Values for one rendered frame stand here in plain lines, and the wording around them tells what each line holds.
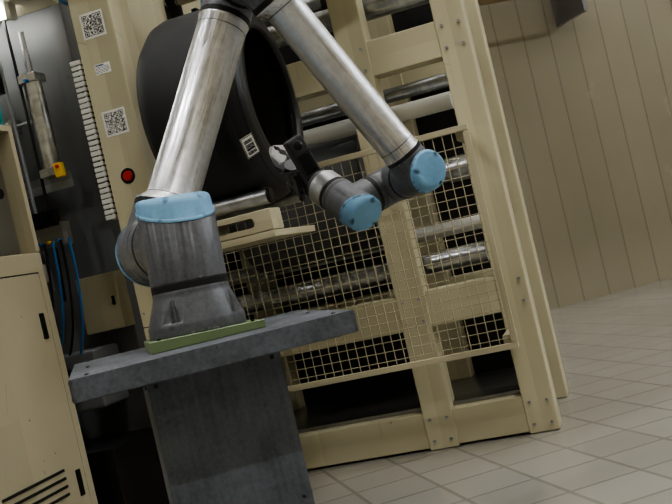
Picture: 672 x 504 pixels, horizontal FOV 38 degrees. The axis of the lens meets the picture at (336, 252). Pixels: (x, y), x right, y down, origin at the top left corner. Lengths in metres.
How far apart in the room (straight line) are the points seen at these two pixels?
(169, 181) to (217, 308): 0.35
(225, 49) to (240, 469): 0.91
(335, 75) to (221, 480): 0.88
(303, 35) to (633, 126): 5.34
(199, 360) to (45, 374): 1.17
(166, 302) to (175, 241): 0.12
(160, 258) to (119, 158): 1.08
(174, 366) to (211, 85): 0.72
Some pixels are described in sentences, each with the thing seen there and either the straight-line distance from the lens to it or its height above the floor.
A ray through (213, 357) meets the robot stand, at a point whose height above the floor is 0.58.
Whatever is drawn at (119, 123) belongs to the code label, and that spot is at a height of 1.21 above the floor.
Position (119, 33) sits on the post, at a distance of 2.98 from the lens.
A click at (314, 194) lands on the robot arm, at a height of 0.85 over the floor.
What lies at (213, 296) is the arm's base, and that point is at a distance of 1.86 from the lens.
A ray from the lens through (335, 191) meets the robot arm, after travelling 2.27.
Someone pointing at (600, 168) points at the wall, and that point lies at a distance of 7.12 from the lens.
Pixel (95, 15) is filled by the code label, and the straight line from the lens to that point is 3.00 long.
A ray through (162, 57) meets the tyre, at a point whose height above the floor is 1.32.
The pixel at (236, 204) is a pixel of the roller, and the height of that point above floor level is 0.90.
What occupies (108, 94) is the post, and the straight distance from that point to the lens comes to 2.95.
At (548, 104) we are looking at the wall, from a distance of 7.02.
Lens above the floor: 0.70
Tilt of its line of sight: level
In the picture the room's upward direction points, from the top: 13 degrees counter-clockwise
